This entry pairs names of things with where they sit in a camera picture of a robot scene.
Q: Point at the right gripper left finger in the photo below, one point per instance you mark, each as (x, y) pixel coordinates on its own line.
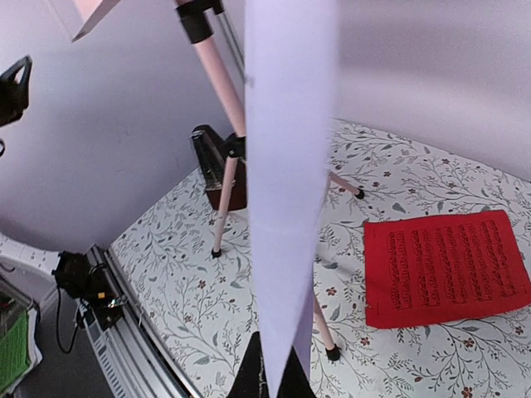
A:
(250, 381)

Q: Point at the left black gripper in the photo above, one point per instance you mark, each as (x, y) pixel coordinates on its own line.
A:
(14, 90)

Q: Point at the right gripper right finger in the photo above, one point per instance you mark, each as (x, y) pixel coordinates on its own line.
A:
(294, 383)

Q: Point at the brown wooden metronome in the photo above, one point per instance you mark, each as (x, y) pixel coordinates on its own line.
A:
(212, 152)

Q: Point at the purple sheet music page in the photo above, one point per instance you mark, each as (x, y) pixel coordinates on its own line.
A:
(291, 57)

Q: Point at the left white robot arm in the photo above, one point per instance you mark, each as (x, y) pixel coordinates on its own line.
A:
(28, 259)

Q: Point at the floral table mat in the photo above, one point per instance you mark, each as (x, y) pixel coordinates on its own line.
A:
(205, 307)

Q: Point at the green crate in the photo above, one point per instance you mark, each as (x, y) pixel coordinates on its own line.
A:
(14, 351)

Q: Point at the aluminium front rail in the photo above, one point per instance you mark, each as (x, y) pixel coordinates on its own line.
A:
(131, 354)

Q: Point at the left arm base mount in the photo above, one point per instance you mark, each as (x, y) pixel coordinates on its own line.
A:
(89, 284)

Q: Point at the left metal frame post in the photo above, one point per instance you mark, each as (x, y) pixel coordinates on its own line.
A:
(231, 37)

